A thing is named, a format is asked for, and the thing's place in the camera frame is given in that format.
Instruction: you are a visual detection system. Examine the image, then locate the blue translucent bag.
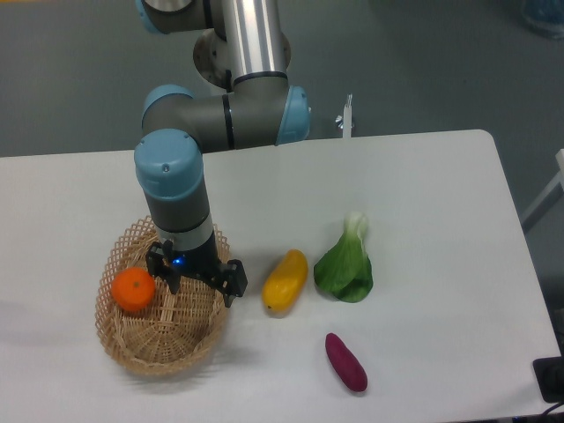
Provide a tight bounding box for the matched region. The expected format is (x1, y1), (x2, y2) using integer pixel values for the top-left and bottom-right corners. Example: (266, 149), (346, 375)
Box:
(521, 0), (563, 40)

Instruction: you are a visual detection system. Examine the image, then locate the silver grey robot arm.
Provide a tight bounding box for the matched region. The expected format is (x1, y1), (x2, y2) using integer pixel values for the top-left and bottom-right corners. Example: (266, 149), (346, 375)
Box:
(134, 1), (310, 306)

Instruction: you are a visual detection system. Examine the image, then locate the yellow mango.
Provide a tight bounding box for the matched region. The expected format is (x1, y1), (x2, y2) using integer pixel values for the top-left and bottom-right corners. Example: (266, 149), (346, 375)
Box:
(262, 249), (308, 315)

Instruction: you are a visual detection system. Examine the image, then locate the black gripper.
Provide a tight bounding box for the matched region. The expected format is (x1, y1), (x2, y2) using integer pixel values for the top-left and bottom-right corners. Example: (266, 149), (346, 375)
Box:
(145, 230), (248, 308)

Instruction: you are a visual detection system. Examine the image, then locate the woven wicker basket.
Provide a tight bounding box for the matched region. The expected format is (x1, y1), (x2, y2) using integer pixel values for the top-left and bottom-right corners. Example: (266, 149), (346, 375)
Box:
(95, 217), (228, 375)

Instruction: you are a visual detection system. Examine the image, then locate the orange fruit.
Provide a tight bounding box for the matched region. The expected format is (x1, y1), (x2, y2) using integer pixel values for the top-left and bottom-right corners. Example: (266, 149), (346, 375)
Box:
(110, 267), (156, 312)

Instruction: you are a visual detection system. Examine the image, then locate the black device at edge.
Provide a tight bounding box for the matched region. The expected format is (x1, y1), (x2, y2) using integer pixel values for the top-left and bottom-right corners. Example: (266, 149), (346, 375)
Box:
(532, 356), (563, 404)

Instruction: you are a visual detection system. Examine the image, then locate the white clamp bracket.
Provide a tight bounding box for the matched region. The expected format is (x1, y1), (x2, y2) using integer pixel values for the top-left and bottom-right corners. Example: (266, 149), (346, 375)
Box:
(335, 93), (354, 138)

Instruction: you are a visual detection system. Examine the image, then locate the white frame at right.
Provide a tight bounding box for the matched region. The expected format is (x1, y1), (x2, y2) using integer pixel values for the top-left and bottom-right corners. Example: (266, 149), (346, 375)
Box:
(520, 149), (563, 234)

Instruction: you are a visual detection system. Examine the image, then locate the green bok choy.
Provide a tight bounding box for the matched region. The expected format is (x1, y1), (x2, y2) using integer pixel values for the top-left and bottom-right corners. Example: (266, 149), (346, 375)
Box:
(314, 212), (374, 303)

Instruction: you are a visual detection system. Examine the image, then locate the purple sweet potato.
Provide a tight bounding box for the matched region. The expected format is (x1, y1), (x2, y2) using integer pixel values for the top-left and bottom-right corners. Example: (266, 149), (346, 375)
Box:
(325, 333), (368, 393)

